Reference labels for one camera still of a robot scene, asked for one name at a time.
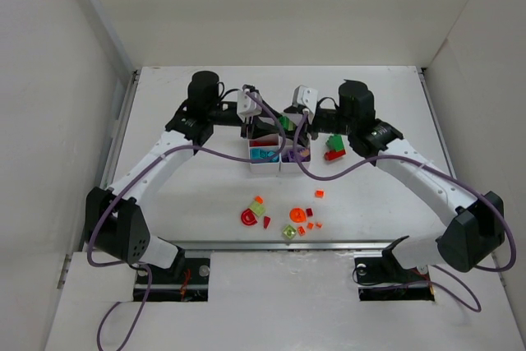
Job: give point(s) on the right clear divided container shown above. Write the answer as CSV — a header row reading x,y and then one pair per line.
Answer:
x,y
288,163

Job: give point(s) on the left clear divided container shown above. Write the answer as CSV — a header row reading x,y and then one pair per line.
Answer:
x,y
261,147

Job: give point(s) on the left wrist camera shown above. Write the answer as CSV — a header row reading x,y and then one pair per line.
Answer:
x,y
248,103

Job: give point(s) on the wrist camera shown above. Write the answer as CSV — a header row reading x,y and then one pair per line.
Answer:
x,y
248,103
305,98

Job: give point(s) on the light green square lego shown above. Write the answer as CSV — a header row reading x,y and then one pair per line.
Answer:
x,y
289,232

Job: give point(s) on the red arch duplo brick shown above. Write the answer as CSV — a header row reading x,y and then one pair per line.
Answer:
x,y
256,143

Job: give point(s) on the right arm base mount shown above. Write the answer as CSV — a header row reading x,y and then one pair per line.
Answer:
x,y
380,278

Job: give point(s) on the green and red duplo stack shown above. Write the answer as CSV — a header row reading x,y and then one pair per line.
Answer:
x,y
335,148

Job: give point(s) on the red slope lego piece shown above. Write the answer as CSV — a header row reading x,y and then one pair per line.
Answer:
x,y
266,222

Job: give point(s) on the green duplo brick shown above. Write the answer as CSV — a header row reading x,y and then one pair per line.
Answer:
x,y
287,124

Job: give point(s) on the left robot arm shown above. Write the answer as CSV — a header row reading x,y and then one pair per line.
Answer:
x,y
114,221

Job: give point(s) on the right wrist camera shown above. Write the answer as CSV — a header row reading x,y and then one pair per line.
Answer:
x,y
305,98

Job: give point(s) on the clear divided container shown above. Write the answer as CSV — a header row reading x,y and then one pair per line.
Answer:
x,y
261,147
288,163

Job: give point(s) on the purple lego brick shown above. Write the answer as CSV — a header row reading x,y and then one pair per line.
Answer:
x,y
296,155

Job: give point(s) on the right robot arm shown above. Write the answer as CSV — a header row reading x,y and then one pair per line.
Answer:
x,y
473,223

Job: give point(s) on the teal square lego brick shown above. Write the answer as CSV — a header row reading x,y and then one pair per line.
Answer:
x,y
272,156

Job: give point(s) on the metal table rail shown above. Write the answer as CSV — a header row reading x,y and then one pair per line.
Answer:
x,y
259,246

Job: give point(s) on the red horseshoe lego piece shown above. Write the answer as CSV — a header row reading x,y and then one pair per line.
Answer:
x,y
248,218

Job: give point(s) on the light green curved lego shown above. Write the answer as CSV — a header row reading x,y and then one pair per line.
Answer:
x,y
257,208

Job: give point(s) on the orange round lego piece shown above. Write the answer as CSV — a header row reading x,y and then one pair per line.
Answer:
x,y
298,215

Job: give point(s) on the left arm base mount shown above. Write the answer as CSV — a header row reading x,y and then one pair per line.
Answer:
x,y
187,282

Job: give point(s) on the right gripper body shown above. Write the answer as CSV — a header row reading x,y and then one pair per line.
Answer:
x,y
304,128

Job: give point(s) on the teal curved lego brick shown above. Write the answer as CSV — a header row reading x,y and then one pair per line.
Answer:
x,y
258,155

